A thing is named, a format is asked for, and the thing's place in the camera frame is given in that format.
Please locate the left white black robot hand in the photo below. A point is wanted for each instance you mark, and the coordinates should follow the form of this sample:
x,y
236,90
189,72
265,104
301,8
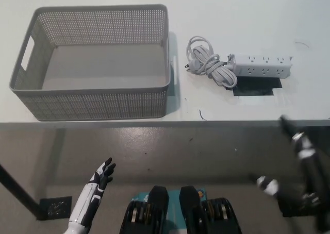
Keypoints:
x,y
86,203

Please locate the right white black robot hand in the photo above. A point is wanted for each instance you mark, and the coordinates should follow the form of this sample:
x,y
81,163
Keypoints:
x,y
309,167

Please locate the black table leg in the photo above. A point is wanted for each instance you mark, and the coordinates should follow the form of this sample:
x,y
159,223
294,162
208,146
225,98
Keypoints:
x,y
23,190

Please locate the black robot body block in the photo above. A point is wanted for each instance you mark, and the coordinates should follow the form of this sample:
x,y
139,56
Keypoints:
x,y
190,205
157,200

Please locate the black tape patch on table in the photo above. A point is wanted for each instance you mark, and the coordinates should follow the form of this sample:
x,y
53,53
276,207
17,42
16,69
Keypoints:
x,y
252,90

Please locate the grey perforated plastic basket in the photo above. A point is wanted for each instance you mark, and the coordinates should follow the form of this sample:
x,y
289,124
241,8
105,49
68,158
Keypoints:
x,y
90,105

